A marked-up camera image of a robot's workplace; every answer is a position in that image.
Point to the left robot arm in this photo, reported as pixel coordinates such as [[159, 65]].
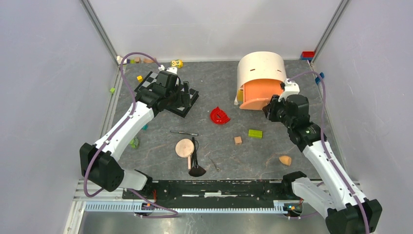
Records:
[[99, 161]]

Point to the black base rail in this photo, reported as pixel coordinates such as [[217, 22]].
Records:
[[232, 194]]

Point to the wooden arch block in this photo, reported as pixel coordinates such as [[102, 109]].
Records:
[[148, 60]]

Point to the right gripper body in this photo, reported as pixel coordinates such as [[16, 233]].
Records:
[[279, 107]]

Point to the yellow toy block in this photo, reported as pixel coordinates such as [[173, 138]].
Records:
[[177, 63]]

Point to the red blue blocks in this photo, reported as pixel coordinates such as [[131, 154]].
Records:
[[307, 55]]

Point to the black white chessboard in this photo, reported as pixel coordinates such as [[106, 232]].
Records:
[[143, 95]]

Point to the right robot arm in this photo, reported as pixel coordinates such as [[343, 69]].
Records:
[[344, 207]]

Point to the round drawer organizer box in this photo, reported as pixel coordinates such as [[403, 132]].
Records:
[[259, 77]]

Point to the green lego brick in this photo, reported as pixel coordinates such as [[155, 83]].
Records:
[[255, 133]]

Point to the green toy car block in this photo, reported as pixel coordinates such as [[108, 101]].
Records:
[[134, 143]]

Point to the orange makeup sponge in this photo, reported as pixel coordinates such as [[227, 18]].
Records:
[[285, 160]]

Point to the blue block by wall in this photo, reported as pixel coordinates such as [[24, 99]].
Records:
[[317, 79]]

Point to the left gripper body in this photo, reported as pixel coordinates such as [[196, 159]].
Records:
[[174, 96]]

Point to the round pink powder compact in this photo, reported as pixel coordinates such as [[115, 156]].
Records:
[[184, 148]]

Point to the black makeup brush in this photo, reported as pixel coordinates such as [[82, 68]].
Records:
[[195, 170]]

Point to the white corner bracket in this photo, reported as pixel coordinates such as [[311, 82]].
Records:
[[121, 61]]

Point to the red plastic arch toy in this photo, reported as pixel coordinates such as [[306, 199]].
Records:
[[218, 116]]

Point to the small wooden cube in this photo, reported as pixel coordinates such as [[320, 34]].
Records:
[[238, 140]]

